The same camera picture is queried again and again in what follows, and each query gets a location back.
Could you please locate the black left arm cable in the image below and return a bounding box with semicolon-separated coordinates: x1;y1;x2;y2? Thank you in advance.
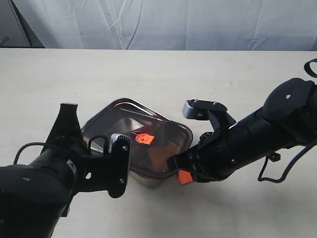
13;133;109;166

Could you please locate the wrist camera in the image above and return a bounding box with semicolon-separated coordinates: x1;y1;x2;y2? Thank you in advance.
182;99;236;133
107;133;131;198

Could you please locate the white backdrop curtain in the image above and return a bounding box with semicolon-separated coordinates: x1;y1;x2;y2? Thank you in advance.
15;0;317;51

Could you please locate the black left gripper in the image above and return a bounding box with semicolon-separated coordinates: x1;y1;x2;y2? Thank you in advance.
41;103;114;193

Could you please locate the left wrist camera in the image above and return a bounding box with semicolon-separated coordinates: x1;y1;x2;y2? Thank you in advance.
107;133;131;198

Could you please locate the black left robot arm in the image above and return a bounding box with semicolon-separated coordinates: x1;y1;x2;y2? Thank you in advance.
0;103;130;238

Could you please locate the transparent dark lunch box lid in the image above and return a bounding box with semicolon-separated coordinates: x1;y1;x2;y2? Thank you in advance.
82;98;193;180

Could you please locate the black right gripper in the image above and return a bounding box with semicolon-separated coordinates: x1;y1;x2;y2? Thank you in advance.
166;131;238;185

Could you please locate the stainless steel lunch box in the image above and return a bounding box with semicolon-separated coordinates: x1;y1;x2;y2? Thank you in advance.
129;171;164;189

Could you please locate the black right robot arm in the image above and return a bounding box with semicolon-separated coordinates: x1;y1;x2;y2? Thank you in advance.
166;78;317;182

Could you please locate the yellow cheese wedge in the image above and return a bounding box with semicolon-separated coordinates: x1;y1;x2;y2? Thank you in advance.
148;145;180;171

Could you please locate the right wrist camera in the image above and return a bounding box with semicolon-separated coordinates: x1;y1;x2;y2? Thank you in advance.
182;99;236;133

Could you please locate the black background stand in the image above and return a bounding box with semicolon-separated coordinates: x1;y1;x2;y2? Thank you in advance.
0;0;45;49

